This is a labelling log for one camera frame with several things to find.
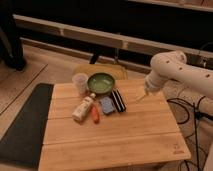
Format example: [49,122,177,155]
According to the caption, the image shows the black cables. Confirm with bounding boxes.
[166,95,213,171]

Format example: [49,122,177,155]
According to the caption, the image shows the orange carrot toy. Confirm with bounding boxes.
[91,105,100,124]

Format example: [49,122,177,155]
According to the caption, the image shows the green bowl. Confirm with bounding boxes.
[87,73,115,94]

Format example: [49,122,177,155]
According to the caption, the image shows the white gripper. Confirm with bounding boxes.
[136,81,159,101]

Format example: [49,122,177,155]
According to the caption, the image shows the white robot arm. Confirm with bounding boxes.
[142,51,213,100]

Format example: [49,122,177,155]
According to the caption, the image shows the blue white sponge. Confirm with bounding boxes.
[99,97,115,115]

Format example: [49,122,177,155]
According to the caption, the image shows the white lotion bottle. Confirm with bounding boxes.
[72,93,96,122]

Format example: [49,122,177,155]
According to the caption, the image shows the clear plastic cup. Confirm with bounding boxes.
[72,73,88,95]

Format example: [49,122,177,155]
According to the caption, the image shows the black floor mat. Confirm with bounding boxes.
[0,83,53,169]

